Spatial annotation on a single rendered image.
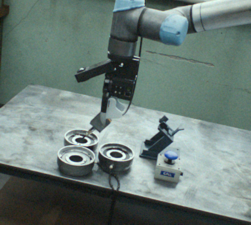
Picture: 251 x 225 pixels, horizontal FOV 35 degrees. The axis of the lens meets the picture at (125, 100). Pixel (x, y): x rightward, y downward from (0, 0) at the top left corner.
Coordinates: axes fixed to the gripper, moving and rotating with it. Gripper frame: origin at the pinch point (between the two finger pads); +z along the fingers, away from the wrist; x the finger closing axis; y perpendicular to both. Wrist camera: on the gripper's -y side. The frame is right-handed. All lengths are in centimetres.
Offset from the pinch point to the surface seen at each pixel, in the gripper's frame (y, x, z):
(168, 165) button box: 21.2, -3.0, 8.6
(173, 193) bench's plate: 23.7, -9.4, 13.2
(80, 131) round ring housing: -7.4, 7.9, 9.6
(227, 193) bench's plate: 39.0, -3.1, 13.2
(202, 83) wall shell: 43, 160, 33
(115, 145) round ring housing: 4.5, 4.1, 9.7
